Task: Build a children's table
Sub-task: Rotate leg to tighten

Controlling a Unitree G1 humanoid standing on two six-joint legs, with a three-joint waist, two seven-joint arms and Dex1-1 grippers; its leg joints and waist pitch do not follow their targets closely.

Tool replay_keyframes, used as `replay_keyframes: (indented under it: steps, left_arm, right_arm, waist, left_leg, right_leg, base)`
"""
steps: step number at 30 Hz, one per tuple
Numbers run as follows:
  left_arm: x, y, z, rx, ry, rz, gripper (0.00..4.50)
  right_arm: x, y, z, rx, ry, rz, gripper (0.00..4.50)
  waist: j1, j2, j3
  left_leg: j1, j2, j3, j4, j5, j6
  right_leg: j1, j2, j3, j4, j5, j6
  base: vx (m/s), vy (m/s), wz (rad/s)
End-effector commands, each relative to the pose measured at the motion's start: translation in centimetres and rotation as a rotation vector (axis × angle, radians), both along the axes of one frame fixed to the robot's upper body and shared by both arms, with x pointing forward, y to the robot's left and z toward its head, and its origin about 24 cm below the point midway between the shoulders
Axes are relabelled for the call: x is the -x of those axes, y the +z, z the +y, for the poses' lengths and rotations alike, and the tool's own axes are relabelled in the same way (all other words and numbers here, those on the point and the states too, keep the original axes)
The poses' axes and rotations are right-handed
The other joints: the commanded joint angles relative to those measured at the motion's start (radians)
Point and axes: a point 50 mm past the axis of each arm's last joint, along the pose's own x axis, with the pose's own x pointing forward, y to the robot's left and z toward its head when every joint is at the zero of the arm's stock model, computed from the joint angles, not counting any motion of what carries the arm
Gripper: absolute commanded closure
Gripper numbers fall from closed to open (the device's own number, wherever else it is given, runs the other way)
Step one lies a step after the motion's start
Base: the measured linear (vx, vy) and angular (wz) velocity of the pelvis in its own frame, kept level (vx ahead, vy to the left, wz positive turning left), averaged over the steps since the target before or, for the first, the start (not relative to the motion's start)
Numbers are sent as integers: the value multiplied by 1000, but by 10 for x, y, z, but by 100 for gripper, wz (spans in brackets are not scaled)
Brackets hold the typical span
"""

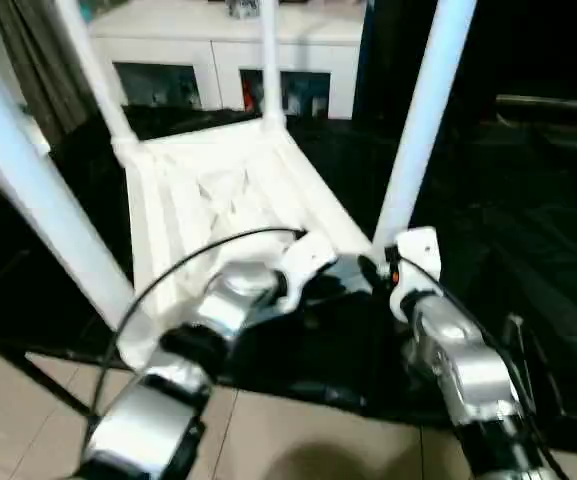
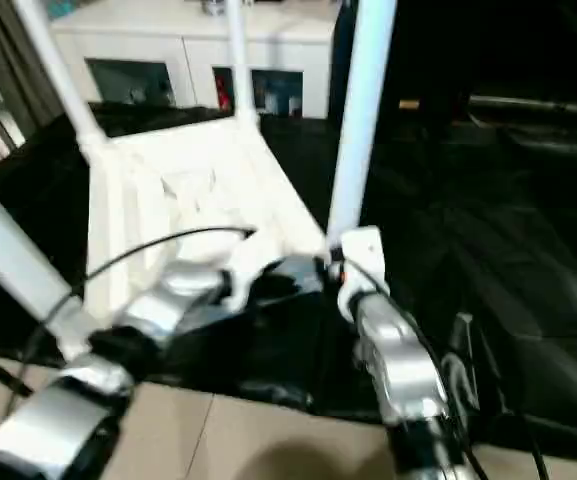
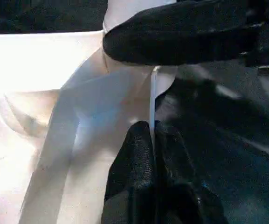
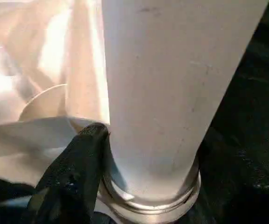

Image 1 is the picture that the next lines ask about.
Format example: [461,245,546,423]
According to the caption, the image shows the white plastic table top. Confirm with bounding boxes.
[109,118,375,372]

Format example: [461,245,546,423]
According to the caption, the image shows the white plastic table leg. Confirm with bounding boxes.
[371,0,480,252]
[54,0,135,145]
[0,18,153,362]
[256,0,288,130]

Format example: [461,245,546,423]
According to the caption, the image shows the black mat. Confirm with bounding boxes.
[0,102,577,446]

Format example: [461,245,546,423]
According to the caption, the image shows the small red item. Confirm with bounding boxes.
[241,77,258,112]

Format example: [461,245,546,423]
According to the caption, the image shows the long black bar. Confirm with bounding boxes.
[495,93,577,112]

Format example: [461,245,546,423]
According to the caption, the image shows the white cabinet with glass doors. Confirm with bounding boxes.
[89,0,365,120]

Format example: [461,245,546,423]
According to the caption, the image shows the black work table leg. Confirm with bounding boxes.
[16,352,93,417]

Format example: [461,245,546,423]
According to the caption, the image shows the dark patterned small object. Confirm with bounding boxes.
[224,0,264,19]

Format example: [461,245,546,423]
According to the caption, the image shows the grey curtain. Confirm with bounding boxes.
[0,0,100,147]

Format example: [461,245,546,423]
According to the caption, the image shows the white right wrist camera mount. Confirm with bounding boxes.
[384,226,443,322]

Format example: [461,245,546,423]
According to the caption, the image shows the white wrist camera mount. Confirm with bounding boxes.
[384,226,443,322]
[276,231,340,312]

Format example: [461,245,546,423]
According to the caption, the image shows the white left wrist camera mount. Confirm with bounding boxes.
[276,231,340,312]

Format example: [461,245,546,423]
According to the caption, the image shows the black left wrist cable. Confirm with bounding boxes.
[84,226,310,437]

